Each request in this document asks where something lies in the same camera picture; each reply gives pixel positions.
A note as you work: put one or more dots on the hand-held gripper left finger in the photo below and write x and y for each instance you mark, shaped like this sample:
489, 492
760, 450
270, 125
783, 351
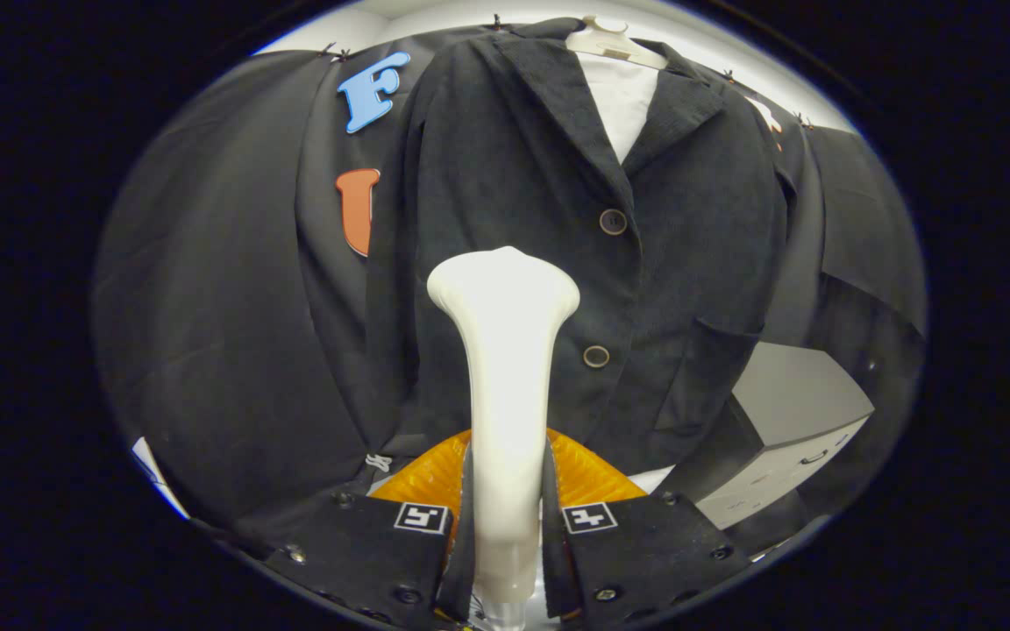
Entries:
365, 561

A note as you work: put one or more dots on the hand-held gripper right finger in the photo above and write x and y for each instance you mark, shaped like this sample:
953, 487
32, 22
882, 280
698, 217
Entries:
645, 552

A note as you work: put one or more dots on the white garment steamer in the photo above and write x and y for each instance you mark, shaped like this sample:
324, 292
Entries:
505, 386

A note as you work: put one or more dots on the black blazer jacket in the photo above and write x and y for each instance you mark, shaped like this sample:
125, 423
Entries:
514, 158

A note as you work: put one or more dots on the grey cabinet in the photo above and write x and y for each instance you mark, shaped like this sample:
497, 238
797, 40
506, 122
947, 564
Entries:
799, 394

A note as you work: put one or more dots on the black backdrop cloth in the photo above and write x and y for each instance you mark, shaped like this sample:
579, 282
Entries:
207, 307

